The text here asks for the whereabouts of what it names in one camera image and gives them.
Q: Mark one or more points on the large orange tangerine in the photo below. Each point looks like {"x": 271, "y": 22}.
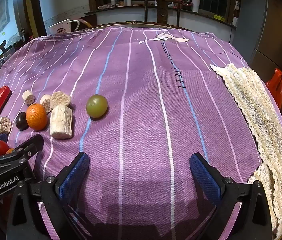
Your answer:
{"x": 37, "y": 117}

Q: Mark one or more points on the dark wooden chair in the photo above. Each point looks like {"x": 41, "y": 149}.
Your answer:
{"x": 161, "y": 11}

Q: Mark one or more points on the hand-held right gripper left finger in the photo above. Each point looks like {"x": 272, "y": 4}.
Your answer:
{"x": 74, "y": 177}

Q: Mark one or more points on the white tumbler with straw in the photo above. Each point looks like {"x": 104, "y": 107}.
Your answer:
{"x": 195, "y": 3}

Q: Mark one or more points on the purple striped cloth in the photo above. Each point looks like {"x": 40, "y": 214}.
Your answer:
{"x": 143, "y": 105}

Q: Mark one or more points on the red cherry tomato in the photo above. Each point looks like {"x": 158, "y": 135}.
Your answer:
{"x": 0, "y": 147}

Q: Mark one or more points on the grey refrigerator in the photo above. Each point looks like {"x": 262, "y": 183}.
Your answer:
{"x": 260, "y": 30}

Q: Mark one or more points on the green plum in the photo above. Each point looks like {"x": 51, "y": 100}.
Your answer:
{"x": 96, "y": 105}

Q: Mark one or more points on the small orange kumquat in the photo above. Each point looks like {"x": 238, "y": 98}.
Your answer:
{"x": 10, "y": 151}

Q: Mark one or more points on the dark capped bottle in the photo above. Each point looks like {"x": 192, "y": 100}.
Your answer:
{"x": 116, "y": 0}

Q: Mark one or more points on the red yellow hoop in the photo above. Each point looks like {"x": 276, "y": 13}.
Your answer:
{"x": 87, "y": 23}

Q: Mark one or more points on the large sugarcane piece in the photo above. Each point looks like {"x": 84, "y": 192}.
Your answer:
{"x": 61, "y": 122}

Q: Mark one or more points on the orange plastic bag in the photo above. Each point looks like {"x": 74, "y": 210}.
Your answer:
{"x": 277, "y": 85}

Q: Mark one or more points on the cream knitted towel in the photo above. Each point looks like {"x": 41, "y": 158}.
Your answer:
{"x": 260, "y": 120}

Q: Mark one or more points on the dark purple plum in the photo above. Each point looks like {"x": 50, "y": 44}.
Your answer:
{"x": 21, "y": 121}

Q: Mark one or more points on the white cartoon mug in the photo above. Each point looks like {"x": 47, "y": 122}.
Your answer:
{"x": 61, "y": 27}

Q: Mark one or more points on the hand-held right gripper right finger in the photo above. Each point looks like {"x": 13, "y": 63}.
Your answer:
{"x": 205, "y": 177}

